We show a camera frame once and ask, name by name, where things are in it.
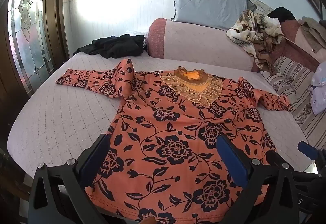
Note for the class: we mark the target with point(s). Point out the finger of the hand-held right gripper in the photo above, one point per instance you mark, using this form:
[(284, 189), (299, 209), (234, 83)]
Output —
[(308, 150)]

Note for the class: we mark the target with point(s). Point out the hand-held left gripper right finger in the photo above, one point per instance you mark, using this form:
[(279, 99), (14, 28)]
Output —
[(233, 160)]

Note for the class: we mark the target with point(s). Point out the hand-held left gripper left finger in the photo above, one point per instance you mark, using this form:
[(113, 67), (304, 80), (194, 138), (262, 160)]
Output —
[(95, 160)]

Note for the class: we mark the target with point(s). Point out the orange floral blouse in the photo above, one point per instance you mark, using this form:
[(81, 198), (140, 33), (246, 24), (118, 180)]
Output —
[(163, 124)]

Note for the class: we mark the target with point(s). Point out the pink quilted bed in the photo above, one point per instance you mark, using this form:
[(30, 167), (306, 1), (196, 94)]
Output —
[(63, 117)]

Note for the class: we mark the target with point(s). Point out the white blue patterned cloth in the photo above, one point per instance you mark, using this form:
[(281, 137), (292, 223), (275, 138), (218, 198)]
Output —
[(319, 86)]

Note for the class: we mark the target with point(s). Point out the striped floral quilt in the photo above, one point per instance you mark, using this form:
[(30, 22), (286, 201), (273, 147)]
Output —
[(293, 81)]

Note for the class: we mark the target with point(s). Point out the reddish pink folded quilt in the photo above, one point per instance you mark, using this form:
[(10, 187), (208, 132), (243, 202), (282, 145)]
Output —
[(295, 45)]

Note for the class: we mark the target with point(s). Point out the black clothing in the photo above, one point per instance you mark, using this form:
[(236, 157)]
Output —
[(114, 45)]

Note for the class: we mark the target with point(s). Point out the khaki garment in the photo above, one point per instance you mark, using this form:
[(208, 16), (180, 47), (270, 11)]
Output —
[(313, 32)]

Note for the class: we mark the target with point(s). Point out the pink bolster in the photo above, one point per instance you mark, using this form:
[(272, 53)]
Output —
[(198, 45)]

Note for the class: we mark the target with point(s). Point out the brown floral blanket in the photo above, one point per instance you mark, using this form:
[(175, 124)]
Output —
[(257, 32)]

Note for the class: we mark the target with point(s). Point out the black garment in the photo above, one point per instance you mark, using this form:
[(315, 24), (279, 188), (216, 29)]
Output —
[(282, 13)]

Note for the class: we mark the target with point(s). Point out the patterned glass door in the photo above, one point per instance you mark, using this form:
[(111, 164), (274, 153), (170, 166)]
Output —
[(30, 35)]

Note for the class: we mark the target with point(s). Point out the grey pillow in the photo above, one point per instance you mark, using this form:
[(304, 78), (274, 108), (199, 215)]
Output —
[(206, 2)]

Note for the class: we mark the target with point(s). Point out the wooden door frame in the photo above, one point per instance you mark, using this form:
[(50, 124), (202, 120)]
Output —
[(54, 9)]

